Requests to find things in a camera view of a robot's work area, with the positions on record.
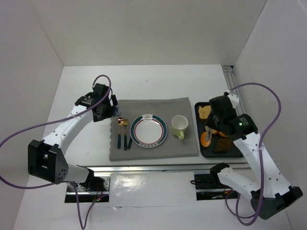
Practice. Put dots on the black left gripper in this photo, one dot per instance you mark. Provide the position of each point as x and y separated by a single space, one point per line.
111 110

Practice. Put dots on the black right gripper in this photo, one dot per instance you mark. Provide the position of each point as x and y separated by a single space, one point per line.
211 120

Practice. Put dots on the round orange bread roll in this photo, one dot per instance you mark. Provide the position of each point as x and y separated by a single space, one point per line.
203 142

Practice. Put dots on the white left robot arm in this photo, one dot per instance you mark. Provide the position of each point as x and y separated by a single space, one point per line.
46 158

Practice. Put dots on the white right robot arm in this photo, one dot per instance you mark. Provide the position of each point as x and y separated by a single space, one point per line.
271 192

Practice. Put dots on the orange glazed donut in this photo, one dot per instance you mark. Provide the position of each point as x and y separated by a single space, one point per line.
220 133

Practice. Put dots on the toast slice on tray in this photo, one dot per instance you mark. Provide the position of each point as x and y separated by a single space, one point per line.
204 111

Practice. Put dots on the brown chocolate croissant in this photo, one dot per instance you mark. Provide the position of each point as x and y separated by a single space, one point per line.
223 145

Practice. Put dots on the pale green mug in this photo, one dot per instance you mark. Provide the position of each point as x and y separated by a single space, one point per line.
179 124

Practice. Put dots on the black food tray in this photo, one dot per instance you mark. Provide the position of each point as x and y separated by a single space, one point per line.
208 152

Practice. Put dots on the grey cloth placemat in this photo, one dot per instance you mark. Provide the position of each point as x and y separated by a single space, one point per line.
172 147

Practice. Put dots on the white plate green red rim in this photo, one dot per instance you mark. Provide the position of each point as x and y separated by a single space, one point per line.
148 131

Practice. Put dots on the gold spoon green handle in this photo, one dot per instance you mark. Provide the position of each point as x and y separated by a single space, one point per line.
120 122

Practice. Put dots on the gold fork green handle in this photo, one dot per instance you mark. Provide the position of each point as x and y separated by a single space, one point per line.
125 123

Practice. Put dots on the gold knife green handle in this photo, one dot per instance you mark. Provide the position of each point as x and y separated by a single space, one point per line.
129 144

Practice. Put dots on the aluminium rail front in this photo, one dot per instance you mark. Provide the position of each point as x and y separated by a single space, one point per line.
152 168

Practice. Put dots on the aluminium rail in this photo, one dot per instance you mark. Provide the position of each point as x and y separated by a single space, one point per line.
152 168
231 82

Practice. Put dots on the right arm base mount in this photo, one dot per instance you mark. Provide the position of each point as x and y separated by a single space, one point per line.
207 188

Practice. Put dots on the aluminium rail right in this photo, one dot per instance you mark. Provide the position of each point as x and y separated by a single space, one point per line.
231 82

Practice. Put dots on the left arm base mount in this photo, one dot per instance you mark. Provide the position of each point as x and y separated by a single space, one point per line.
98 192

